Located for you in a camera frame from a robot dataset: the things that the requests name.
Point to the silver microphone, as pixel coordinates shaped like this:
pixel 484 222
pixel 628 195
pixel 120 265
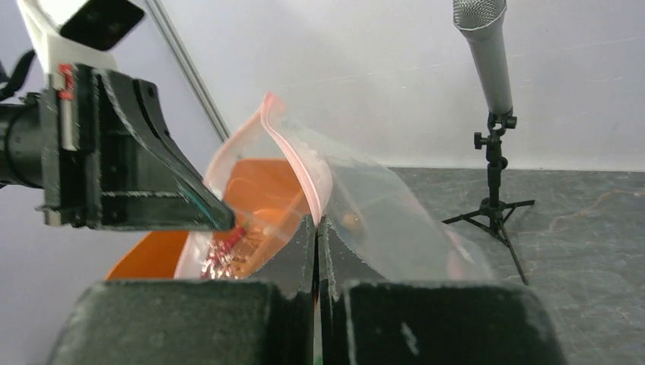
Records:
pixel 481 23

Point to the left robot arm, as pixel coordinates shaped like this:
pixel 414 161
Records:
pixel 20 130

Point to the clear polka dot zip bag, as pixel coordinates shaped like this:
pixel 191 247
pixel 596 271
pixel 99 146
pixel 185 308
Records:
pixel 375 213

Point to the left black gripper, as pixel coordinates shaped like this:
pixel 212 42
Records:
pixel 108 161

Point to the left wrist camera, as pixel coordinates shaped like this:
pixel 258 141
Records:
pixel 70 32

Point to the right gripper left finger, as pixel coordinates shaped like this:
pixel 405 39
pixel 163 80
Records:
pixel 264 319

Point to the orange plastic basket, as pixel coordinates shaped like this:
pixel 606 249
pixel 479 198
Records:
pixel 268 200

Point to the red toy chili pepper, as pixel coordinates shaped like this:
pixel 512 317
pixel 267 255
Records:
pixel 216 264

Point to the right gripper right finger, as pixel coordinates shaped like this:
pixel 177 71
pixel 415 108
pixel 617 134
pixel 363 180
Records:
pixel 369 320

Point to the black tripod stand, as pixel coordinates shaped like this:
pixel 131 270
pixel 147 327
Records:
pixel 492 213

